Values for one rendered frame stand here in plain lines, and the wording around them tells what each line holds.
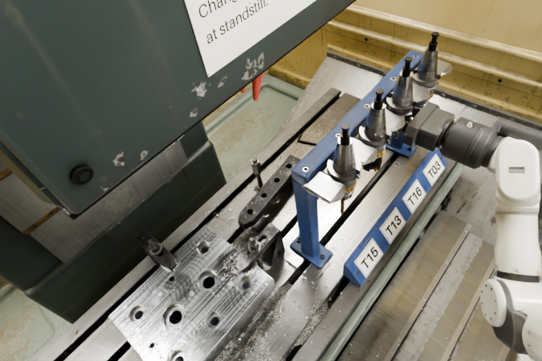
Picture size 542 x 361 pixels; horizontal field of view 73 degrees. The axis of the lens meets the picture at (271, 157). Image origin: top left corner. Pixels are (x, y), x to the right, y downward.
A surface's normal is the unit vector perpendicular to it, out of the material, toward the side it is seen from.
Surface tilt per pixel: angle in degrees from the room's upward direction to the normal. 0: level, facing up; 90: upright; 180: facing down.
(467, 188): 24
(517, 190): 37
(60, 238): 90
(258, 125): 0
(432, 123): 0
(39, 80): 90
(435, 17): 90
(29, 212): 90
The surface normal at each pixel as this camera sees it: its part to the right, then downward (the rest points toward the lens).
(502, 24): -0.66, 0.62
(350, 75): -0.38, -0.34
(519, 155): -0.50, -0.15
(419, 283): -0.04, -0.73
